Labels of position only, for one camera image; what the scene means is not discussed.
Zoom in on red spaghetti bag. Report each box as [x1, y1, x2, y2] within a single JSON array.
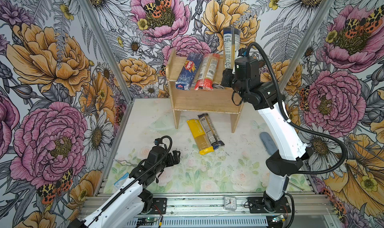
[[195, 54, 220, 91]]

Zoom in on blue Barilla spaghetti box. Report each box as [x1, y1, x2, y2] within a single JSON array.
[[175, 53, 204, 91]]

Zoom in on grey white spaghetti bag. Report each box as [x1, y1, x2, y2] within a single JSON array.
[[223, 27, 240, 74]]

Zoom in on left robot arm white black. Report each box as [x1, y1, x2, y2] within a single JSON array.
[[68, 144, 181, 228]]

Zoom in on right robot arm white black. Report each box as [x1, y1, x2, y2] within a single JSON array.
[[222, 57, 312, 213]]

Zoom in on wooden two-tier shelf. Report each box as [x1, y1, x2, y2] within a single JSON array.
[[166, 48, 244, 133]]

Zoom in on yellow spaghetti bag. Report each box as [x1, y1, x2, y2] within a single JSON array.
[[187, 119, 214, 155]]

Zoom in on metal scissors tongs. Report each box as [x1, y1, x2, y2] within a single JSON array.
[[113, 159, 138, 168]]

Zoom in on brown striped spaghetti bag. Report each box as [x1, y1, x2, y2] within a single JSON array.
[[198, 113, 225, 150]]

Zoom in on small plastic packet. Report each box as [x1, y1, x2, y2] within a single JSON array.
[[114, 173, 129, 189]]

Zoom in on green circuit board left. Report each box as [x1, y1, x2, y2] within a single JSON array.
[[136, 218, 162, 227]]

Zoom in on green circuit board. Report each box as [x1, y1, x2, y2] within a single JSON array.
[[271, 215, 286, 223], [136, 218, 162, 227]]

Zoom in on small white desk clock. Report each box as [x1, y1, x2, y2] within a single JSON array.
[[224, 196, 237, 211]]

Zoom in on blue grey glasses case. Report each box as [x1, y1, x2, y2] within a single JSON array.
[[260, 132, 278, 156]]

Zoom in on green circuit board right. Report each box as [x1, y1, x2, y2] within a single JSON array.
[[271, 215, 286, 223]]

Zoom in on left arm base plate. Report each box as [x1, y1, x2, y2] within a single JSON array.
[[148, 198, 168, 215]]

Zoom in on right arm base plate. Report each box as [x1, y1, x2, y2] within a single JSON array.
[[246, 197, 291, 214]]

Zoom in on right black corrugated cable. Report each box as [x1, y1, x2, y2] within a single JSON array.
[[245, 41, 348, 175]]

